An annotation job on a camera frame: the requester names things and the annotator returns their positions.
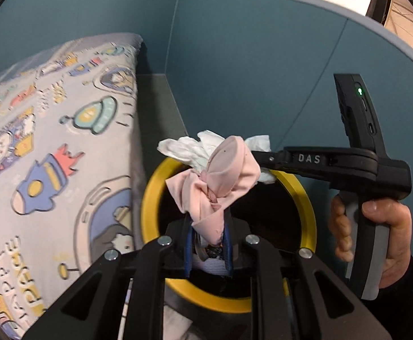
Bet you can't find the white tissue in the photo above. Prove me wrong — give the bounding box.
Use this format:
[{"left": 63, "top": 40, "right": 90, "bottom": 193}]
[{"left": 157, "top": 130, "right": 275, "bottom": 185}]

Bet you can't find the bed with cartoon sheet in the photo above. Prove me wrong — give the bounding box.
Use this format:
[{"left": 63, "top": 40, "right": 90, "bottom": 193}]
[{"left": 0, "top": 32, "right": 190, "bottom": 340}]

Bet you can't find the knotted pink cloth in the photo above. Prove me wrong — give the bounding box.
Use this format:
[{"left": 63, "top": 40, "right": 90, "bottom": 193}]
[{"left": 165, "top": 135, "right": 262, "bottom": 247}]

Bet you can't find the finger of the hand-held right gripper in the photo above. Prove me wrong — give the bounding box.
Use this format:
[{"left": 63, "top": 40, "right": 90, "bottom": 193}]
[{"left": 252, "top": 150, "right": 291, "bottom": 173}]

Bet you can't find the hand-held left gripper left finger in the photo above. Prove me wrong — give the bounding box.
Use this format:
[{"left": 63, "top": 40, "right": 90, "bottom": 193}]
[{"left": 22, "top": 216, "right": 195, "bottom": 340}]

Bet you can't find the person's right forearm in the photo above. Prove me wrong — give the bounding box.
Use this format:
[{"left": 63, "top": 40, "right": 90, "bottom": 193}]
[{"left": 363, "top": 255, "right": 413, "bottom": 340}]

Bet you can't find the yellow rimmed trash bin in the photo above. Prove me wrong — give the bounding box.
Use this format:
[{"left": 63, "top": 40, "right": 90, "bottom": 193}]
[{"left": 140, "top": 156, "right": 318, "bottom": 314}]

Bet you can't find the person's right hand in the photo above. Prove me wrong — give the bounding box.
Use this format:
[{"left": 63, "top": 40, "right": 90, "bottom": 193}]
[{"left": 328, "top": 196, "right": 413, "bottom": 290}]

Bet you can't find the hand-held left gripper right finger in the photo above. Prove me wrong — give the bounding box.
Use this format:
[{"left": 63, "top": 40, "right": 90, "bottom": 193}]
[{"left": 224, "top": 211, "right": 393, "bottom": 340}]

